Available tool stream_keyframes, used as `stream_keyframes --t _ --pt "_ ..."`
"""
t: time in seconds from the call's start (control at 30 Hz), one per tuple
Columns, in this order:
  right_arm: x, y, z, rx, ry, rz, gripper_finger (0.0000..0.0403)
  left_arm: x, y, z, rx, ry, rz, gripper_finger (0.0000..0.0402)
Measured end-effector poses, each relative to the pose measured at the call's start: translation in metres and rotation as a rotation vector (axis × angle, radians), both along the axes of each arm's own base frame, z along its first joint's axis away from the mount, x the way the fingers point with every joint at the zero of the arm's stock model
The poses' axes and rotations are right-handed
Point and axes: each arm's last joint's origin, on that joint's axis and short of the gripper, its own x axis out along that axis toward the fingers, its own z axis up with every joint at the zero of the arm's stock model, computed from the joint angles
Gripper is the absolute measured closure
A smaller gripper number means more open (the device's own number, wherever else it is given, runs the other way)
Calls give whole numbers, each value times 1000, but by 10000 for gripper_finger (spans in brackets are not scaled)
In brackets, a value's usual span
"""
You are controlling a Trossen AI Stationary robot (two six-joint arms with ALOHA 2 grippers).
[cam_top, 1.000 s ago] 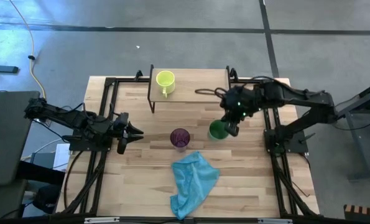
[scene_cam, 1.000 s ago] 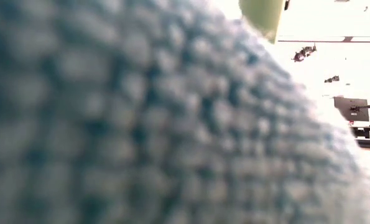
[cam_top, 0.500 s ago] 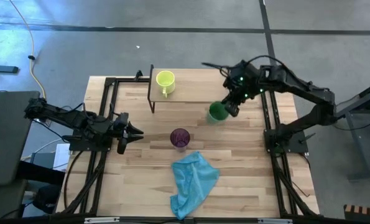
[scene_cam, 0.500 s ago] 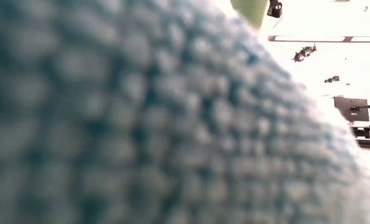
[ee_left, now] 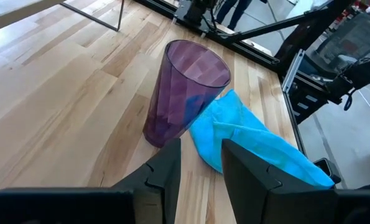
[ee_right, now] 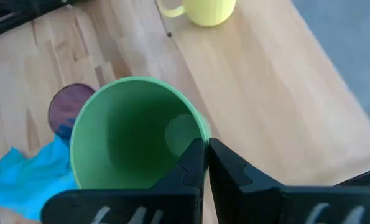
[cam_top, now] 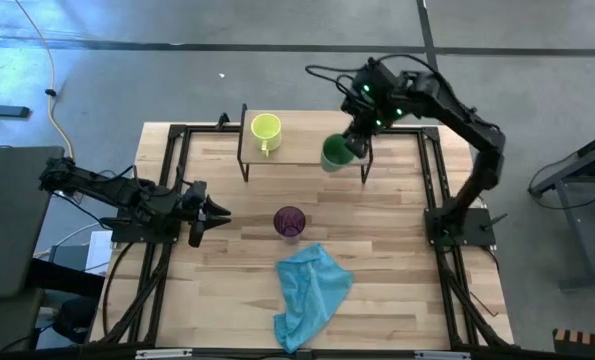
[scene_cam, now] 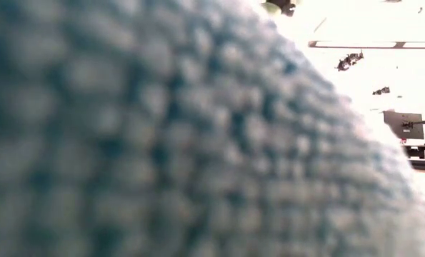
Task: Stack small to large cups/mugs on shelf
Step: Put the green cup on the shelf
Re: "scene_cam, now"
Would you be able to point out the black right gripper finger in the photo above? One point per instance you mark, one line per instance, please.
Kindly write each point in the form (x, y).
(287, 7)

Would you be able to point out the grey panel with black mount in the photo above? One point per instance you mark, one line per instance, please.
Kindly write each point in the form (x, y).
(399, 125)

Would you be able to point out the blue microfiber cloth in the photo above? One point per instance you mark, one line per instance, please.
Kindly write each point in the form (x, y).
(162, 142)

